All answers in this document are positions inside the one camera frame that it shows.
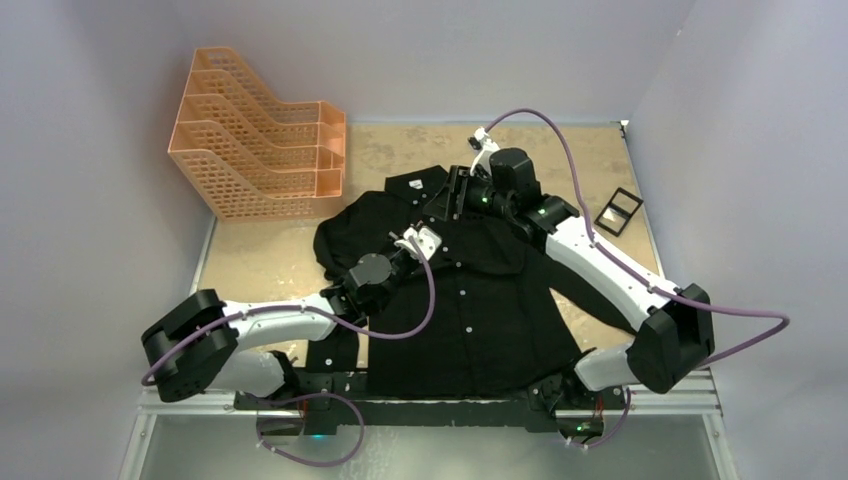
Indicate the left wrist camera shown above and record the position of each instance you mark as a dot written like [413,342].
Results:
[420,241]

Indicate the black button-up shirt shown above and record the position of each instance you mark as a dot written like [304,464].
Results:
[496,325]

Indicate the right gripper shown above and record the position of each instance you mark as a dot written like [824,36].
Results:
[454,200]

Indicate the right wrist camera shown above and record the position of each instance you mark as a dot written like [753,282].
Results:
[484,147]

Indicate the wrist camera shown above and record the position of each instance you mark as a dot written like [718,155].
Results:
[484,147]
[420,241]

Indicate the orange plastic file organizer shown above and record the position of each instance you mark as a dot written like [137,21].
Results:
[251,156]

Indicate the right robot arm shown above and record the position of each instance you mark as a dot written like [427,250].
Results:
[673,336]

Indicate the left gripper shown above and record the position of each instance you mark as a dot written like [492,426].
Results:
[396,248]

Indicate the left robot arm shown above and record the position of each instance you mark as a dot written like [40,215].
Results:
[206,342]

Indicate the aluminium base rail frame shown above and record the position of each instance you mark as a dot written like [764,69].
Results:
[342,432]

